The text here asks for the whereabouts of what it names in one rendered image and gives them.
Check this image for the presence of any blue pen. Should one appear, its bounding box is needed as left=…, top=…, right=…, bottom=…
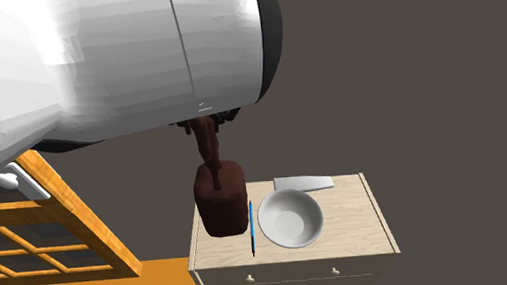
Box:
left=248, top=199, right=258, bottom=258

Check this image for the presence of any grey flat slab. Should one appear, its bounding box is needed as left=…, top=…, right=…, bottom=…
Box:
left=273, top=173, right=335, bottom=195

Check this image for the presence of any white bowl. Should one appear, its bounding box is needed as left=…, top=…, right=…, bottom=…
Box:
left=255, top=186, right=326, bottom=252

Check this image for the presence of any wooden door with glass panes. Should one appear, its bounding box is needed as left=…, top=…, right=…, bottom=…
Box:
left=0, top=86, right=145, bottom=285

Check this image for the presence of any light wooden chest of drawers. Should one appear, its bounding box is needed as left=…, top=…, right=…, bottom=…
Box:
left=183, top=170, right=404, bottom=285

